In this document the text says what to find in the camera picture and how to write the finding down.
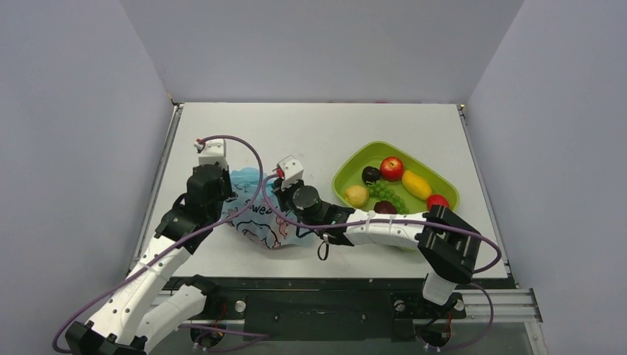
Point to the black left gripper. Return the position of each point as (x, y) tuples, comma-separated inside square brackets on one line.
[(226, 177)]

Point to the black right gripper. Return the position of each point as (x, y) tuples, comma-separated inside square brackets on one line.
[(282, 191)]

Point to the blue printed plastic bag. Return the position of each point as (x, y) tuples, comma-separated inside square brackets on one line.
[(259, 224)]

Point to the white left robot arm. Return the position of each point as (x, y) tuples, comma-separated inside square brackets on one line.
[(127, 323)]

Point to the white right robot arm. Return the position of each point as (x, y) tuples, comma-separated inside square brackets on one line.
[(448, 244)]

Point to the yellow fake lemon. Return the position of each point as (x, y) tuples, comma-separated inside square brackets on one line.
[(356, 196)]

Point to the dark purple fake plum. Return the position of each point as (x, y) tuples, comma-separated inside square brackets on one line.
[(370, 175)]

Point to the green fake grapes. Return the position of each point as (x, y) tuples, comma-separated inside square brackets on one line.
[(381, 190)]

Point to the dark red fake fruit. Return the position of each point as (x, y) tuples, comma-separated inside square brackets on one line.
[(384, 207)]

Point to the yellow fake mango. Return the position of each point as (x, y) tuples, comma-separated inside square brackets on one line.
[(416, 185)]

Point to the small red fake apple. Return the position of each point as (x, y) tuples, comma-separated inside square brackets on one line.
[(437, 200)]

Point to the green plastic tray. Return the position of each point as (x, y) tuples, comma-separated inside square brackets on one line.
[(372, 154)]

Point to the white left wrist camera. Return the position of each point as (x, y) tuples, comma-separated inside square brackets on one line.
[(212, 152)]

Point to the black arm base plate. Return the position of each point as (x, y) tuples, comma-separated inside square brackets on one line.
[(328, 309)]

